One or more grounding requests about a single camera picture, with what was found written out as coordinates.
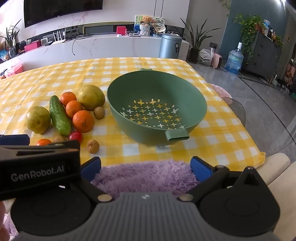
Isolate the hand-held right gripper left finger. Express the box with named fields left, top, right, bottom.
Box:
left=80, top=156, right=116, bottom=202

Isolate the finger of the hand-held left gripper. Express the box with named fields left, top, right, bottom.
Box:
left=0, top=134, right=30, bottom=146

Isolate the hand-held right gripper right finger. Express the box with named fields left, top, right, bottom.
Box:
left=177, top=156, right=269, bottom=202

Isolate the large yellow-green pear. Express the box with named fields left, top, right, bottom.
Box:
left=77, top=85, right=106, bottom=111

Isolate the green colander bowl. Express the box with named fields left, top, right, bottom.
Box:
left=106, top=68, right=208, bottom=147

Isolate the red tomato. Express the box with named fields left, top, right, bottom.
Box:
left=68, top=131, right=83, bottom=143

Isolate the green cucumber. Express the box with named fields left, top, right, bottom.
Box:
left=49, top=95, right=72, bottom=136

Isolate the purple fuzzy garment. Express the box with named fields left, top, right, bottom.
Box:
left=0, top=159, right=201, bottom=239

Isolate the pink storage box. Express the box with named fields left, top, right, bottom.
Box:
left=5, top=64, right=23, bottom=78

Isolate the grey transparent chair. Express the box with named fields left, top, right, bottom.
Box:
left=221, top=96, right=246, bottom=127

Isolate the beige chair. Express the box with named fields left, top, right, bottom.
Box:
left=261, top=153, right=290, bottom=186

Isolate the pink seat cushion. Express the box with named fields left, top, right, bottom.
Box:
left=209, top=84, right=232, bottom=99

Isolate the yellow checked tablecloth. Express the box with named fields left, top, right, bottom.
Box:
left=0, top=57, right=266, bottom=172

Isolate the slim potted plant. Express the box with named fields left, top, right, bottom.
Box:
left=0, top=20, right=21, bottom=57

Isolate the white router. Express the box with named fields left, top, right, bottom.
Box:
left=50, top=29, right=67, bottom=45

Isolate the white plastic bag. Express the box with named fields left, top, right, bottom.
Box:
left=198, top=48, right=214, bottom=66

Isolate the potted long-leaf plant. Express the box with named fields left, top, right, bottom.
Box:
left=180, top=17, right=220, bottom=64

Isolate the blue water jug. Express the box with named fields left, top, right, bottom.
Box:
left=225, top=42, right=244, bottom=75

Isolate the white marble sideboard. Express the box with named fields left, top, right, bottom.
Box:
left=0, top=35, right=192, bottom=72

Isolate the grey metal trash can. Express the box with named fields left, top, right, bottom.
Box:
left=159, top=33, right=182, bottom=59

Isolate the grey drawer cabinet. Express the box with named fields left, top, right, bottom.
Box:
left=246, top=31, right=282, bottom=80

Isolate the green vine plant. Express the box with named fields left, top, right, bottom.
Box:
left=233, top=14, right=265, bottom=63

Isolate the printed picture board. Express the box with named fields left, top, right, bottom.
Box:
left=134, top=15, right=165, bottom=33

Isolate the brown teddy bear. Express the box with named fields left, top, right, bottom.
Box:
left=139, top=15, right=156, bottom=26

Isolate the thin leafy branch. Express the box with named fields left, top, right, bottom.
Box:
left=220, top=0, right=232, bottom=16

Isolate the black wall television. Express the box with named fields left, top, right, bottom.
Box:
left=24, top=0, right=103, bottom=29

